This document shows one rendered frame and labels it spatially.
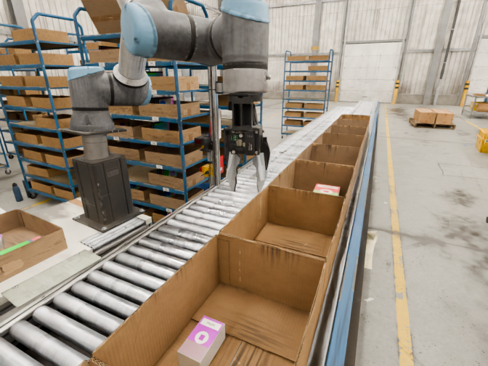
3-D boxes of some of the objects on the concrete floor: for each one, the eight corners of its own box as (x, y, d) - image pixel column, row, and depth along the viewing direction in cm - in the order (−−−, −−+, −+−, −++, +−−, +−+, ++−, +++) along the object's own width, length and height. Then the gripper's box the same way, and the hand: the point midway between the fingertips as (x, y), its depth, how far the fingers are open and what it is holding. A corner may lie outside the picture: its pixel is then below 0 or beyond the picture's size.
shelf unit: (280, 139, 676) (285, 49, 605) (286, 135, 718) (290, 51, 647) (321, 142, 639) (330, 48, 567) (324, 138, 680) (334, 50, 609)
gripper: (209, 94, 53) (213, 200, 59) (273, 94, 51) (270, 202, 57) (221, 95, 61) (223, 187, 67) (276, 95, 59) (273, 189, 65)
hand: (247, 185), depth 64 cm, fingers open, 5 cm apart
